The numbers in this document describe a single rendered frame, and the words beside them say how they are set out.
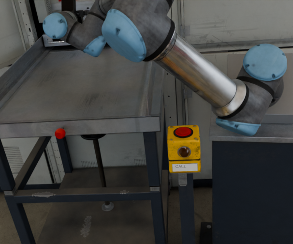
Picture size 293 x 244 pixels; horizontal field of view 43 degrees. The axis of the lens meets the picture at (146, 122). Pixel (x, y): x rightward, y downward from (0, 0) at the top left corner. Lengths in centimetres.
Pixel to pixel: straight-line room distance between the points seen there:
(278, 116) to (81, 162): 122
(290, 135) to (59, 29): 78
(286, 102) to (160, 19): 60
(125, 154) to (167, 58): 123
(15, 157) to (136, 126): 118
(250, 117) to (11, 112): 77
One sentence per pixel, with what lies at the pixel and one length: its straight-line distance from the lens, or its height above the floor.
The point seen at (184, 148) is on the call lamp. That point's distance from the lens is 91.
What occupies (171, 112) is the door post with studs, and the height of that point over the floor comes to 49.
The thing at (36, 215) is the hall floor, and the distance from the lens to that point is 218.
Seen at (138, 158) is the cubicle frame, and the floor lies 21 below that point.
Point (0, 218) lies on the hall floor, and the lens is 225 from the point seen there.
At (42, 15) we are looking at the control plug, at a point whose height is 104.
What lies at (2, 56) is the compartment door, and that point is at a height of 88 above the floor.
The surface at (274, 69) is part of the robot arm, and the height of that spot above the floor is 99.
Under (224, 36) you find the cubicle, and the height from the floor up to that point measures 87.
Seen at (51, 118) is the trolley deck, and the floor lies 85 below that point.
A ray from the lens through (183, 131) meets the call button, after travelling 93.
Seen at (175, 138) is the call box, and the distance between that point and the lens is 91.
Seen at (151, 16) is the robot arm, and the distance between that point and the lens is 82.
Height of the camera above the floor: 139
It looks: 30 degrees down
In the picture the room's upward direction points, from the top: 6 degrees counter-clockwise
